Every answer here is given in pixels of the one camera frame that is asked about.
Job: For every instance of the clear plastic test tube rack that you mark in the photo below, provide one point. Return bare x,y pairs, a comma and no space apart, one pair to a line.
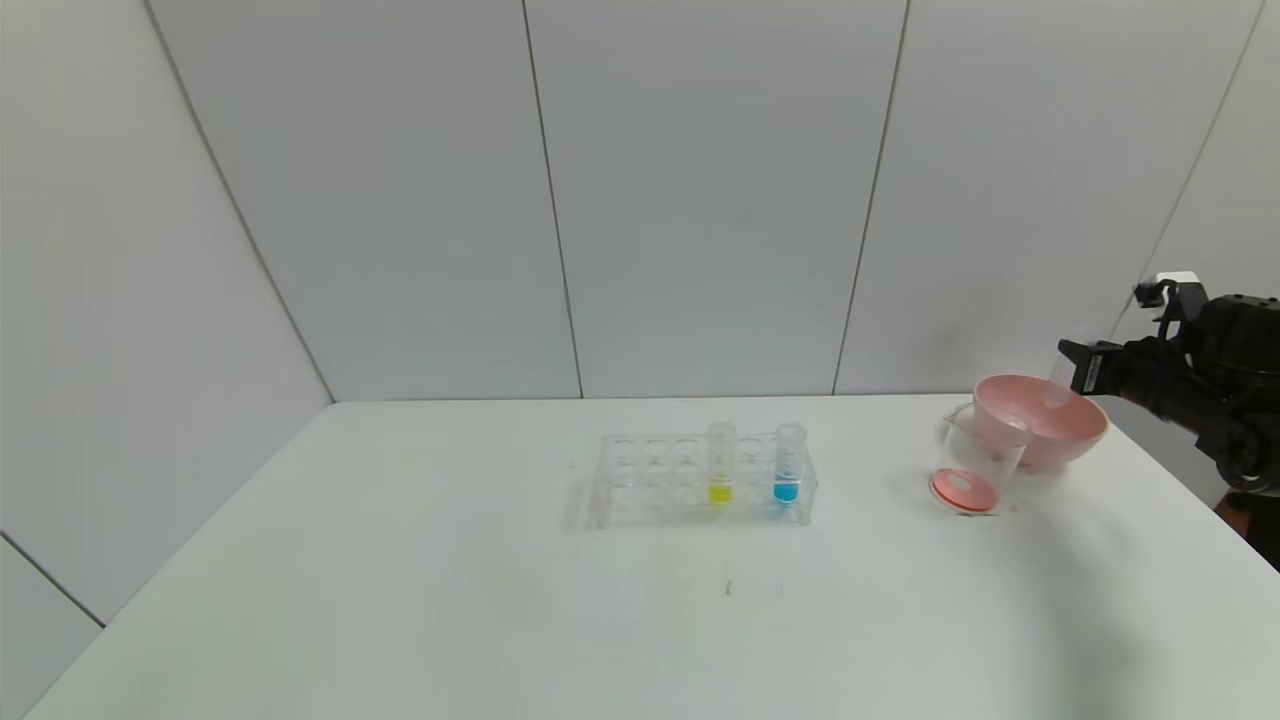
650,480

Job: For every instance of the blue pigment test tube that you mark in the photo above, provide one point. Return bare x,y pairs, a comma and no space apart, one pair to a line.
787,491

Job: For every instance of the clear glass beaker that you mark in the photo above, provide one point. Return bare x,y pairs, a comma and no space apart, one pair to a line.
965,488

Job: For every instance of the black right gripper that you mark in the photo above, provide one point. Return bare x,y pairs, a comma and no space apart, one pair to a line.
1088,369

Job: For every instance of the pink bowl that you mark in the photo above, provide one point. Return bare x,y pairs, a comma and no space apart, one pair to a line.
1040,430

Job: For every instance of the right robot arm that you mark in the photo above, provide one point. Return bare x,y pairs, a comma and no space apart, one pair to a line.
1245,340

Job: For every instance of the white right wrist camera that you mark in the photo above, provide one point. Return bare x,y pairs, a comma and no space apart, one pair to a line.
1172,288

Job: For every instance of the yellow pigment test tube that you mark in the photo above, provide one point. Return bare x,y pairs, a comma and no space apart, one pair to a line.
720,492

